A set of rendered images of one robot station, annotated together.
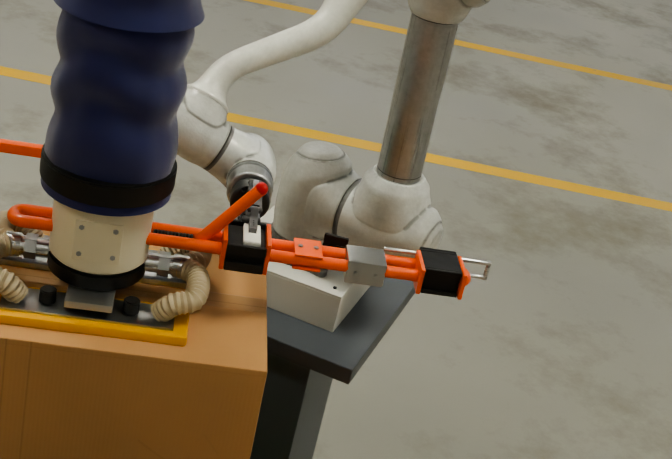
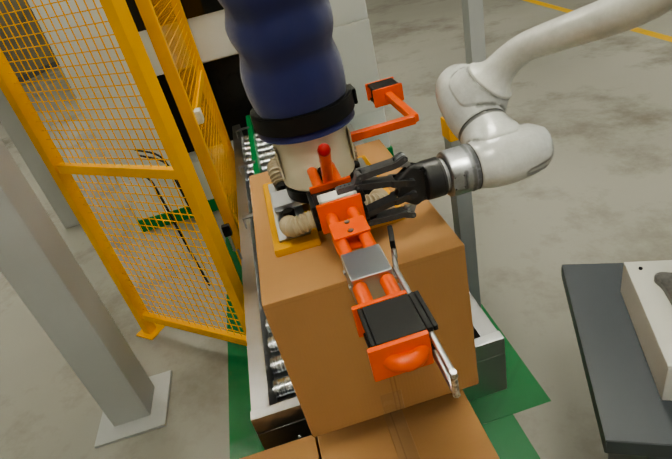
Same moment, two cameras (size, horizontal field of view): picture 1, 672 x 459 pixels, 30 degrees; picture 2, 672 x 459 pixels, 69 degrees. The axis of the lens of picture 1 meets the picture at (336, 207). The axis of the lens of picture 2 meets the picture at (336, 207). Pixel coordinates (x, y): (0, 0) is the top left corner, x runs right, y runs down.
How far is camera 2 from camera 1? 2.18 m
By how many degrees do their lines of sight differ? 81
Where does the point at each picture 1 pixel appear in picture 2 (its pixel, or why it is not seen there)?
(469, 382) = not seen: outside the picture
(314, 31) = (614, 1)
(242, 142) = (480, 126)
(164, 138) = (270, 83)
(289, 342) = (593, 370)
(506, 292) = not seen: outside the picture
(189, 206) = not seen: outside the picture
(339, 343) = (647, 413)
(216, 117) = (467, 95)
